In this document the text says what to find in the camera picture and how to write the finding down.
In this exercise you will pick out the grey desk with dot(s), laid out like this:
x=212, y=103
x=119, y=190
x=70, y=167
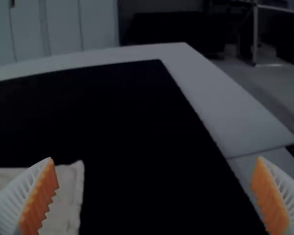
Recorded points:
x=285, y=34

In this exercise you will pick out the grey cupboard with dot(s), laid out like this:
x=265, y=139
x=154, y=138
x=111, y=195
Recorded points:
x=51, y=29

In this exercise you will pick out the black mat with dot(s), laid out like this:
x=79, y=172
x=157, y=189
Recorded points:
x=125, y=122

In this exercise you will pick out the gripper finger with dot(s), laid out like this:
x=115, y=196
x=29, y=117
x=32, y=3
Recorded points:
x=276, y=195
x=27, y=195

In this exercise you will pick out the pale towel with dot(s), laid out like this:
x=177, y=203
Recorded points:
x=68, y=195

